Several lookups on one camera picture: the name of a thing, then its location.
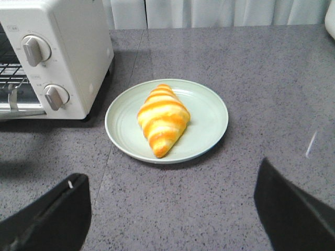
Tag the white Toshiba toaster oven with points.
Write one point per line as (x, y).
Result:
(81, 54)

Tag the metal wire oven rack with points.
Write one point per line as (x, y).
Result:
(11, 70)

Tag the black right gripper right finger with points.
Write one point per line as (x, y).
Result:
(292, 218)

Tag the oven control knob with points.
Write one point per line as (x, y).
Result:
(36, 49)
(56, 96)

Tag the lower oven control knob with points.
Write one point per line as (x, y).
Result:
(56, 96)

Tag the white curtain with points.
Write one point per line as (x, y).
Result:
(204, 14)

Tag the upper oven control knob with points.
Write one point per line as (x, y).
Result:
(36, 49)

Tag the orange striped croissant bread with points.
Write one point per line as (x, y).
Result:
(163, 119)

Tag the white appliance at edge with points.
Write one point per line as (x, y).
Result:
(330, 19)

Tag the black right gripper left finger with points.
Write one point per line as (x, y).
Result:
(58, 220)

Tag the light green round plate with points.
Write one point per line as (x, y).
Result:
(209, 121)

